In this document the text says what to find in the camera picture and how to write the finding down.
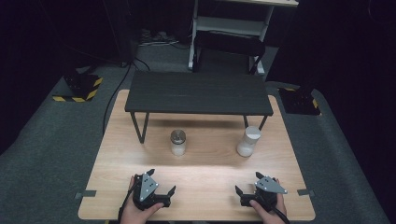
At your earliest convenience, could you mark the white plastic bottle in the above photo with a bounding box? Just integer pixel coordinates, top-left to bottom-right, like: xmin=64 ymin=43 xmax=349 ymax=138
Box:
xmin=235 ymin=125 xmax=262 ymax=159

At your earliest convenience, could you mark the glass jar with metal lid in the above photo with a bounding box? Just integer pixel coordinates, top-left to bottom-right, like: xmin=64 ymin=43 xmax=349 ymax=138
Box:
xmin=169 ymin=129 xmax=188 ymax=157

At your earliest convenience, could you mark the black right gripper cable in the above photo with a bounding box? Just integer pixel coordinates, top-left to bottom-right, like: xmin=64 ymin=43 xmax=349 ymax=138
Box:
xmin=263 ymin=199 xmax=291 ymax=224

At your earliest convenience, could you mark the black tabletop shelf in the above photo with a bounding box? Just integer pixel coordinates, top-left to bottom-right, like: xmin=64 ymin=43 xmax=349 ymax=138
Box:
xmin=124 ymin=70 xmax=275 ymax=145

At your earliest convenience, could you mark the black stool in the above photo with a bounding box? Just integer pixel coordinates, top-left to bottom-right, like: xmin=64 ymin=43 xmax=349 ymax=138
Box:
xmin=191 ymin=30 xmax=267 ymax=75

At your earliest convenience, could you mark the person's left hand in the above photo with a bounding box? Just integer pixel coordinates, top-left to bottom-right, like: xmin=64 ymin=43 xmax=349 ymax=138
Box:
xmin=119 ymin=175 xmax=164 ymax=224

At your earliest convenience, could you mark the white cables bundle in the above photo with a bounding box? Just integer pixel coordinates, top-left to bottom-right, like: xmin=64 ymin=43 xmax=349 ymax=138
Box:
xmin=137 ymin=28 xmax=190 ymax=50

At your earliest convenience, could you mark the black floor cable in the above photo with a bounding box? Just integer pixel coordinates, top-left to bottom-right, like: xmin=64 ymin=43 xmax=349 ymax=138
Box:
xmin=102 ymin=57 xmax=151 ymax=136

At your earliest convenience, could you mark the dark curtain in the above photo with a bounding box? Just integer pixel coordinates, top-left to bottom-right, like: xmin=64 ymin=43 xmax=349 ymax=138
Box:
xmin=265 ymin=0 xmax=396 ymax=218
xmin=0 ymin=0 xmax=138 ymax=155

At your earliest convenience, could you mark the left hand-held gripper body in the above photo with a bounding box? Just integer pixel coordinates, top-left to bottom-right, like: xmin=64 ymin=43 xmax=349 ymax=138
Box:
xmin=132 ymin=173 xmax=172 ymax=211

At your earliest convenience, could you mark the person's right hand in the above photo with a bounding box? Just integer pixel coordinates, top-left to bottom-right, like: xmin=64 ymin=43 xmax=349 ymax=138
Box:
xmin=248 ymin=177 xmax=288 ymax=224

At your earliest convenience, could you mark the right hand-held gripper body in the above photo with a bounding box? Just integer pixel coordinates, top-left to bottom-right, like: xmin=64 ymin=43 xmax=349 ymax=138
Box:
xmin=239 ymin=175 xmax=289 ymax=213

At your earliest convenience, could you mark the grey tape strip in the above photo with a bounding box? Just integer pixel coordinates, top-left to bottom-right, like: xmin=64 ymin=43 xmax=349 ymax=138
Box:
xmin=296 ymin=188 xmax=317 ymax=197
xmin=74 ymin=189 xmax=98 ymax=201

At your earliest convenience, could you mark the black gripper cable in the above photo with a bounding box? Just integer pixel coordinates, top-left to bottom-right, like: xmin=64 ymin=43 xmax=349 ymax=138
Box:
xmin=263 ymin=199 xmax=291 ymax=224
xmin=117 ymin=181 xmax=140 ymax=224

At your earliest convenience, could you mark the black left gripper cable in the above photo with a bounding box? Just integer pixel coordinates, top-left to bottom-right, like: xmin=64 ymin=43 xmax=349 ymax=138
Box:
xmin=117 ymin=181 xmax=140 ymax=224

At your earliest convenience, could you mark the black yellow striped base plate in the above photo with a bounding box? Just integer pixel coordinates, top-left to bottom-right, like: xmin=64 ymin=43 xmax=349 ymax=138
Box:
xmin=51 ymin=73 xmax=104 ymax=104
xmin=277 ymin=87 xmax=322 ymax=117

